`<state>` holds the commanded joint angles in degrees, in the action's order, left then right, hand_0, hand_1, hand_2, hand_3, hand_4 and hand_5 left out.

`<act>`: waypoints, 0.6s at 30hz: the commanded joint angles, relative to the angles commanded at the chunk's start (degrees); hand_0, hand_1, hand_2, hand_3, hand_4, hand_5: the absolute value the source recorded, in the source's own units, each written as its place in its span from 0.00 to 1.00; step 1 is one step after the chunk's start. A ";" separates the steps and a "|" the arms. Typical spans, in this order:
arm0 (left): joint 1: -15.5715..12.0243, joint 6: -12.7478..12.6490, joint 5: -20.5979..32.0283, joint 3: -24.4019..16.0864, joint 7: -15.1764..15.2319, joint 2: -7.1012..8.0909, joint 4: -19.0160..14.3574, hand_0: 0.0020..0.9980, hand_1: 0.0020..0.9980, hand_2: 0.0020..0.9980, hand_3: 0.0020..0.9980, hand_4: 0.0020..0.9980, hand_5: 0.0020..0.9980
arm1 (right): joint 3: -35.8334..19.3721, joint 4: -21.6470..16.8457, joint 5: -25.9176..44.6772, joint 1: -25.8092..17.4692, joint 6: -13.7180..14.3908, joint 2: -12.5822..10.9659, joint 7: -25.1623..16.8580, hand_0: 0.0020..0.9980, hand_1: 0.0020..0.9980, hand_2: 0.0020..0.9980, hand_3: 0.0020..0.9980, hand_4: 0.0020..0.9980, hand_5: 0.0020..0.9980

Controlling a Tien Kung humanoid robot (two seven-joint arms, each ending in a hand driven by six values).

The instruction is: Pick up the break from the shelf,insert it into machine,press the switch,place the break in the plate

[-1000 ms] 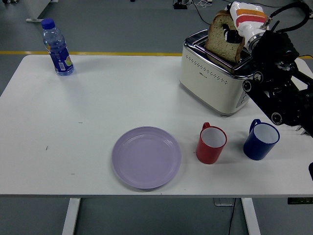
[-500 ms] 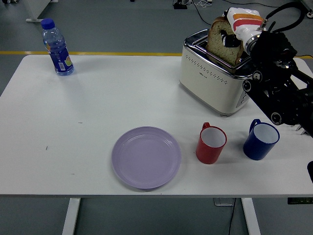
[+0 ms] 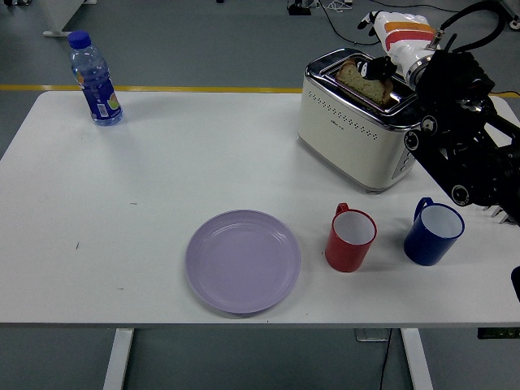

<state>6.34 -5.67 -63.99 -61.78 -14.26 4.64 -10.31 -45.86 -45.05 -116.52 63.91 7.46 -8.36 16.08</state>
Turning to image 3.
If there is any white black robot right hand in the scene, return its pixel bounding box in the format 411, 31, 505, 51
356, 11, 442, 82

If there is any bread slice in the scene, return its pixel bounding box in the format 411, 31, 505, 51
336, 58, 394, 107

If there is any cream and chrome toaster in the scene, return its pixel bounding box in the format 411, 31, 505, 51
296, 47, 442, 195

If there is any purple round plate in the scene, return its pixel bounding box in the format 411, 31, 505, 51
184, 209, 302, 315

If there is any metal toast rack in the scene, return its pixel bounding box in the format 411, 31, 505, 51
483, 205, 515, 225

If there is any blue mug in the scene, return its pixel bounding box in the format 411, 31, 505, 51
402, 197, 466, 267

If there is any red mug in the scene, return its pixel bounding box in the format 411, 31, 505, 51
324, 201, 378, 273

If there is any black table control panel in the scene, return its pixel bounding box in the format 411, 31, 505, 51
477, 327, 520, 340

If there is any blue plastic water bottle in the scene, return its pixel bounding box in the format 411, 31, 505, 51
67, 30, 124, 128

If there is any white table leg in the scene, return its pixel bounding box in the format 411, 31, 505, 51
400, 327, 435, 390
102, 327, 135, 390

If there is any white desk leg with foot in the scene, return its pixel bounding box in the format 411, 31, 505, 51
42, 0, 98, 38

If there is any white furniture frame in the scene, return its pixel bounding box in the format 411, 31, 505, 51
497, 0, 520, 29

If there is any clear bracket under table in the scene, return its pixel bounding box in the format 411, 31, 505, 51
355, 327, 393, 343

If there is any black cable under table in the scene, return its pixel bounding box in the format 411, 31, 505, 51
377, 328, 393, 390

